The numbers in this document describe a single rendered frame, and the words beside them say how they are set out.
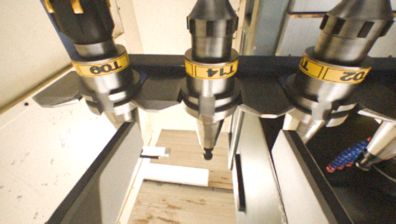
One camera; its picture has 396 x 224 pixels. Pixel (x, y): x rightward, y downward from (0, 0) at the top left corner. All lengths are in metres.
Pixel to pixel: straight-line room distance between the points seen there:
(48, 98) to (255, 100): 0.21
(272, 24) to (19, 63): 0.83
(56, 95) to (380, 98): 0.33
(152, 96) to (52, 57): 0.55
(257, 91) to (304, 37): 0.66
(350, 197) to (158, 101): 0.56
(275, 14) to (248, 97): 0.67
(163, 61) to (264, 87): 0.13
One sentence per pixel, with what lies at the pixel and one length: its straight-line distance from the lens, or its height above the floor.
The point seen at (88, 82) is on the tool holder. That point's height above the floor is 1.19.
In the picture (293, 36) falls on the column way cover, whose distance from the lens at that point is 0.82.
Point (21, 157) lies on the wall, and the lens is 0.65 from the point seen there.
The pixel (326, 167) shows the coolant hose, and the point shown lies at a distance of 0.60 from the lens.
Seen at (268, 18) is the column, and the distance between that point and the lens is 0.82.
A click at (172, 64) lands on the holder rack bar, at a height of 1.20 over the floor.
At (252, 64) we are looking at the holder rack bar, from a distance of 0.22.
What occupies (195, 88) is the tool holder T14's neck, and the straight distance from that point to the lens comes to 0.16.
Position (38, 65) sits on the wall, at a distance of 0.67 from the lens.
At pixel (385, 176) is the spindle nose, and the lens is 0.66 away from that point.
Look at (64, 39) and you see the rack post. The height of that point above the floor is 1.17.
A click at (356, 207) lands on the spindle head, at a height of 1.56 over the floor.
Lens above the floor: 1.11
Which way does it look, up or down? 40 degrees up
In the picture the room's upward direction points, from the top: 179 degrees clockwise
